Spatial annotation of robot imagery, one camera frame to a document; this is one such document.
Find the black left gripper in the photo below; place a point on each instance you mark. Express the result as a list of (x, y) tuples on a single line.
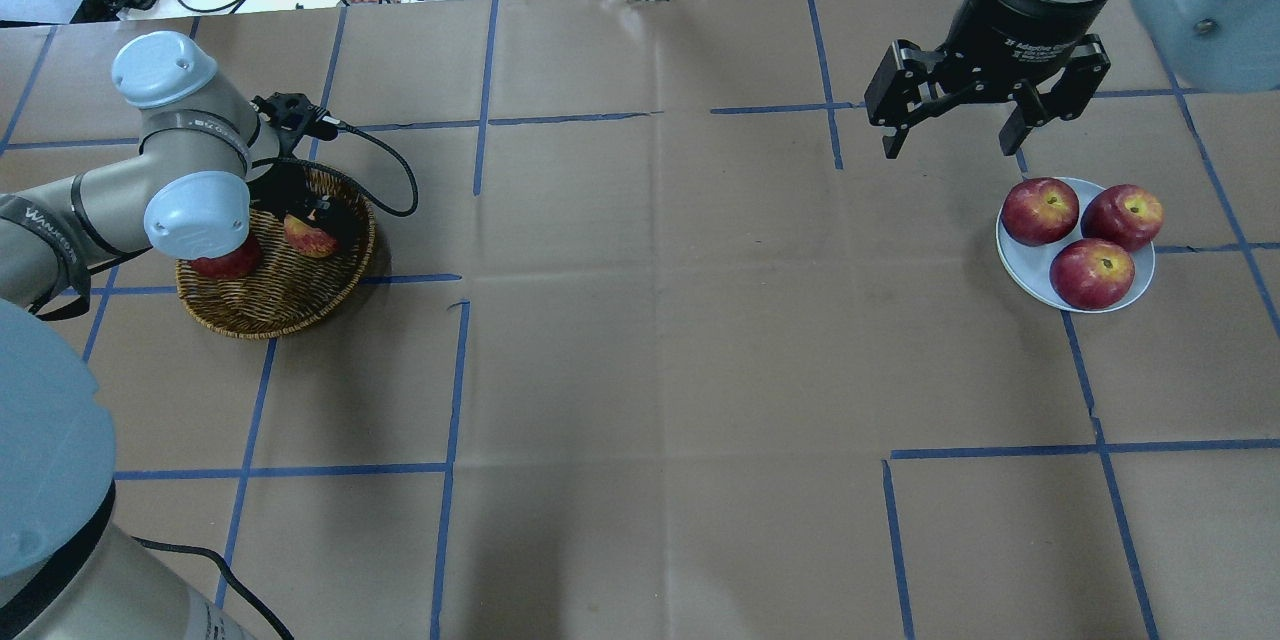
[(319, 214)]

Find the red yellow apple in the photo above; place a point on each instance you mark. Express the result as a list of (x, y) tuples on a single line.
[(307, 239)]

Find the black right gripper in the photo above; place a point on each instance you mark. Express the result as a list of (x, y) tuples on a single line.
[(1020, 28)]

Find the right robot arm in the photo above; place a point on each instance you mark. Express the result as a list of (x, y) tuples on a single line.
[(1223, 46)]

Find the red apple on plate back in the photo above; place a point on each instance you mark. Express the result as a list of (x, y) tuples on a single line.
[(1127, 215)]

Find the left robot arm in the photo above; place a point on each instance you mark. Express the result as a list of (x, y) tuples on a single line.
[(69, 572)]

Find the red apple on plate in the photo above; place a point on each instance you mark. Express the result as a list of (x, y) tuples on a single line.
[(1039, 211), (1092, 274), (1127, 215)]

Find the red apple in basket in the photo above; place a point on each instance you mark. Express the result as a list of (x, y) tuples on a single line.
[(234, 265)]

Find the red apple on plate front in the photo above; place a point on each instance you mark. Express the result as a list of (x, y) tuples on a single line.
[(1092, 274)]

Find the woven wicker basket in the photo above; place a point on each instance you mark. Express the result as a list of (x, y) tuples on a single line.
[(287, 292)]

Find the light blue plate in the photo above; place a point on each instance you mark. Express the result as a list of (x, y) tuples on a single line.
[(1029, 267)]

